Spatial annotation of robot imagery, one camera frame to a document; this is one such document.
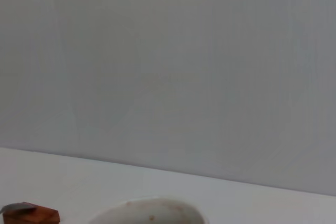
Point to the dark grey ceramic cup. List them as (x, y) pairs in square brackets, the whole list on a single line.
[(152, 211)]

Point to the red-brown wooden block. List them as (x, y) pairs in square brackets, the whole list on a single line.
[(39, 216)]

